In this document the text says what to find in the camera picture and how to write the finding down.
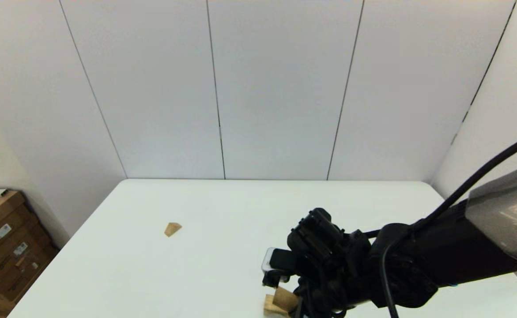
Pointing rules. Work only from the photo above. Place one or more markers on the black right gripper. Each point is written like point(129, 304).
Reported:
point(324, 296)

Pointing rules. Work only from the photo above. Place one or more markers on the triangular wooden building block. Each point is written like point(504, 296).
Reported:
point(172, 229)

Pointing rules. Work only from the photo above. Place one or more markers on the stacked cardboard boxes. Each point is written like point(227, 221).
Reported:
point(11, 260)

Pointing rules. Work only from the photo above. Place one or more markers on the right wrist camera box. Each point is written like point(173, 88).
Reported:
point(278, 265)

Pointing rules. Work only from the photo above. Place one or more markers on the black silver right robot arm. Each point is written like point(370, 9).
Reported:
point(417, 260)

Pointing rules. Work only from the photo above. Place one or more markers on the rectangular wooden building block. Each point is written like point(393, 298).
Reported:
point(284, 298)

